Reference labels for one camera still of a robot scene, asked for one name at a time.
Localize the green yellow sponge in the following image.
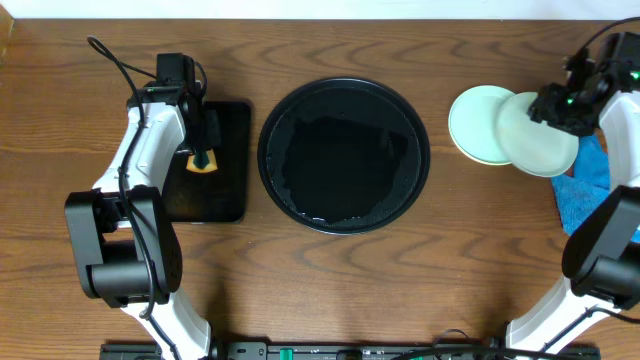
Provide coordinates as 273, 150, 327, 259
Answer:
186, 149, 218, 174

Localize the light blue plate top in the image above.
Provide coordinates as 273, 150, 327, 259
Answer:
494, 92, 579, 178

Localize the light blue plate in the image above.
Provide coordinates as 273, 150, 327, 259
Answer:
494, 92, 579, 178
448, 85, 514, 166

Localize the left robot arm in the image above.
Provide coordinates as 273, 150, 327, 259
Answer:
64, 95, 219, 359

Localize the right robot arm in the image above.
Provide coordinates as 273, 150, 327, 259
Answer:
504, 90, 639, 359

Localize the black rectangular tray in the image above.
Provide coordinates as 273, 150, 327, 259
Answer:
162, 101, 252, 223

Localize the black round tray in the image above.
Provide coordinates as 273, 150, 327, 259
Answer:
257, 77, 431, 235

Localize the blue cloth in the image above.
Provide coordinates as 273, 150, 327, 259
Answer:
550, 135, 610, 235

